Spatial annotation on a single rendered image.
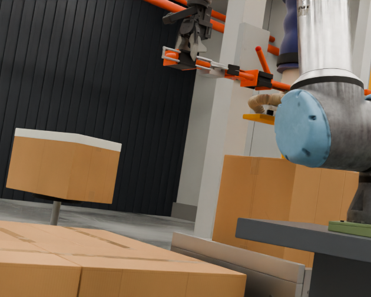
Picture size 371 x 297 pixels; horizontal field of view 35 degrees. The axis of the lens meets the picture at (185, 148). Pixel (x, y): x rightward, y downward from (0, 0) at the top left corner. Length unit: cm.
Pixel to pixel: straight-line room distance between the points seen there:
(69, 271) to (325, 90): 83
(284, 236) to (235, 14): 251
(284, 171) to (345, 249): 103
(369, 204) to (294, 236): 21
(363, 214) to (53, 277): 80
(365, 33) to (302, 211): 373
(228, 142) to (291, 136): 216
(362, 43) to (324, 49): 443
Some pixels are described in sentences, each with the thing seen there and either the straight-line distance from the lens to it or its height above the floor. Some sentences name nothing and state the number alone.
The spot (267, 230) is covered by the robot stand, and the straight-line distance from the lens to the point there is 113.
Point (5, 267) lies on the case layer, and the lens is 154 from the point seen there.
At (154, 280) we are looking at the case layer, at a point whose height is 51.
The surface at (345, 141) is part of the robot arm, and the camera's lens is 117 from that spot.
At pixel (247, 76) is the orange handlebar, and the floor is 122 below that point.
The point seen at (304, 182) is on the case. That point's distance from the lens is 209.
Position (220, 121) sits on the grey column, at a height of 120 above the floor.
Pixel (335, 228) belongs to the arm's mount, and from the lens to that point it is 122.
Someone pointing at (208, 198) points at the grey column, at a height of 75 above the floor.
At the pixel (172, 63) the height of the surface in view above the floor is 119.
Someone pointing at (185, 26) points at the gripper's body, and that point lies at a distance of 200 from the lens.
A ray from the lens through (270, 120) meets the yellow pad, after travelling 230.
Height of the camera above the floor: 79
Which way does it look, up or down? 4 degrees up
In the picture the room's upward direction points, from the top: 9 degrees clockwise
